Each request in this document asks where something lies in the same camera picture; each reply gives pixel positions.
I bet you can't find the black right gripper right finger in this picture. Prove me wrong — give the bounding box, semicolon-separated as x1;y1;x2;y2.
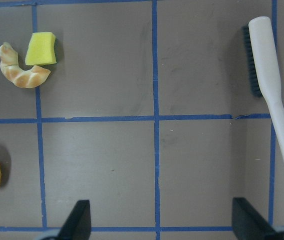
232;197;279;240

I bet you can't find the white hand brush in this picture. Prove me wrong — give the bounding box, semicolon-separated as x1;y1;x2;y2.
242;16;284;163

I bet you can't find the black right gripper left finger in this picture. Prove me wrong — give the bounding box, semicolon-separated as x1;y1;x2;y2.
57;200;91;240

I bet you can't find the yellow sponge piece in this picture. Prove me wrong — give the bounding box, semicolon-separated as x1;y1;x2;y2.
25;32;57;66

